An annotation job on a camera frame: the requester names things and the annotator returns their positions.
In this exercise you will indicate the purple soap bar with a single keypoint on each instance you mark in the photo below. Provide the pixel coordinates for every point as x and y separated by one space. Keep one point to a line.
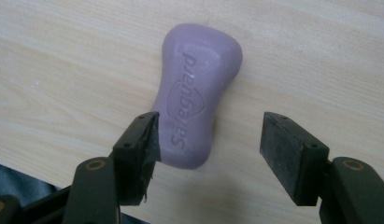
196 93

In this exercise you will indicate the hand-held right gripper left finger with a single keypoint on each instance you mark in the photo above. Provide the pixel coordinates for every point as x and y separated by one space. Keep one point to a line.
130 161

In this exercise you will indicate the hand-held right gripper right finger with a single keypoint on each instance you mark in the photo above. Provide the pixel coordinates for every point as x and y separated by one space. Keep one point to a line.
308 168

